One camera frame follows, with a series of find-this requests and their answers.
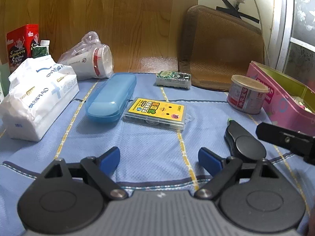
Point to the black oval device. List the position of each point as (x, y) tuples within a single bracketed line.
[(242, 144)]

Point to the pink open box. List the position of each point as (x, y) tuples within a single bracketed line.
[(289, 103)]

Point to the yellow label clear card case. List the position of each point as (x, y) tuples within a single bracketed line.
[(156, 113)]

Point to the red tin box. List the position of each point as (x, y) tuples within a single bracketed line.
[(20, 43)]

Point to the blue plastic glasses case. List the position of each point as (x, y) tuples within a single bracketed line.
[(107, 103)]

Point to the round food can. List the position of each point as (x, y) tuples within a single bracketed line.
[(246, 94)]

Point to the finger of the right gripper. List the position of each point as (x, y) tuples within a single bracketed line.
[(296, 142)]

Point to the large white tissue pack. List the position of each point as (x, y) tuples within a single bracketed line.
[(40, 89)]

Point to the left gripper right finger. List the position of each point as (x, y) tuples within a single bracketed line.
[(253, 196)]

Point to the brown seat cushion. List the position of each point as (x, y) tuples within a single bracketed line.
[(214, 46)]

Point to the small green white carton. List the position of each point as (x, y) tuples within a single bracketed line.
[(41, 50)]

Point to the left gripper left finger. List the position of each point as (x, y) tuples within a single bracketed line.
[(67, 197)]

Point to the green patterned tissue pack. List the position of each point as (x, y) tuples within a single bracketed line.
[(173, 79)]

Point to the paper cups in plastic bag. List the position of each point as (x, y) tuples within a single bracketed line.
[(89, 58)]

